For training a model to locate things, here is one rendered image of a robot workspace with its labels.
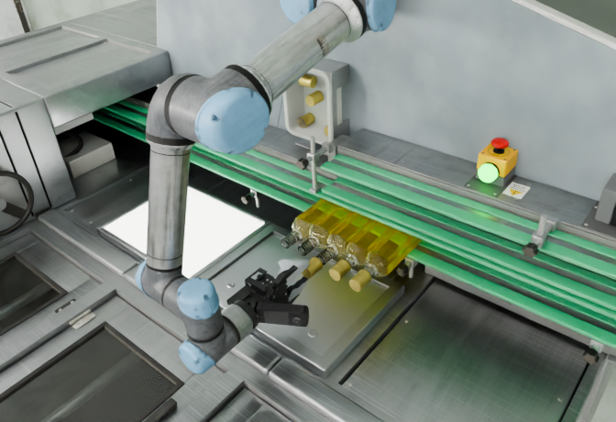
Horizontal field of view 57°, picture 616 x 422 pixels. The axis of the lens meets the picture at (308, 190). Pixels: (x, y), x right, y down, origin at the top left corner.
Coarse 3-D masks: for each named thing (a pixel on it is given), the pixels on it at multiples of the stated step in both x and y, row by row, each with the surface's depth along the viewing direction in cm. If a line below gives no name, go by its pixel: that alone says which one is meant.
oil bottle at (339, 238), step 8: (352, 216) 147; (360, 216) 146; (344, 224) 144; (352, 224) 144; (360, 224) 143; (368, 224) 145; (336, 232) 141; (344, 232) 141; (352, 232) 141; (328, 240) 140; (336, 240) 139; (344, 240) 138; (336, 248) 139; (344, 248) 139; (336, 256) 140; (344, 256) 140
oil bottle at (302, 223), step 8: (320, 200) 154; (312, 208) 151; (320, 208) 151; (328, 208) 150; (304, 216) 148; (312, 216) 148; (320, 216) 148; (296, 224) 146; (304, 224) 145; (312, 224) 146; (304, 232) 145; (304, 240) 147
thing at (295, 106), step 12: (312, 72) 151; (324, 72) 149; (324, 84) 160; (288, 96) 163; (300, 96) 167; (324, 96) 162; (288, 108) 165; (300, 108) 169; (312, 108) 168; (324, 108) 164; (288, 120) 167; (324, 120) 167; (300, 132) 166; (312, 132) 166
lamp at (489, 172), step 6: (486, 162) 131; (480, 168) 130; (486, 168) 129; (492, 168) 129; (498, 168) 130; (480, 174) 130; (486, 174) 129; (492, 174) 128; (498, 174) 130; (486, 180) 130; (492, 180) 129
